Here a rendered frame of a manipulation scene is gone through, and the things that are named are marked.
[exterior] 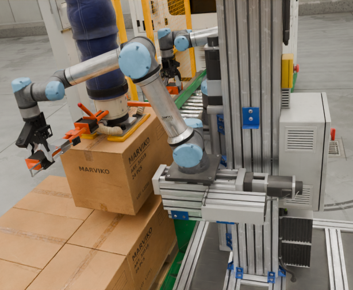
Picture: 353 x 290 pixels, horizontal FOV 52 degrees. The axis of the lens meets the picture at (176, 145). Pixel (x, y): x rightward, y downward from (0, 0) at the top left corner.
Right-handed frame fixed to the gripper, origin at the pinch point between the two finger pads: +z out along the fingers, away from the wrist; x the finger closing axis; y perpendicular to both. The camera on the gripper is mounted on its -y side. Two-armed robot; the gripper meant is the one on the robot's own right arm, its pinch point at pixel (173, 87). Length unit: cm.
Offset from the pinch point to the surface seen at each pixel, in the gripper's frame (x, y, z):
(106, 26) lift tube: -16, 33, -45
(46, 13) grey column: -131, -59, -40
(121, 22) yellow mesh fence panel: -67, -66, -28
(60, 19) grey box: -116, -56, -35
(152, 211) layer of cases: -8, 39, 65
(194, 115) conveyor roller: -30, -100, 67
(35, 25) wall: -828, -782, 95
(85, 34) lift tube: -24, 40, -43
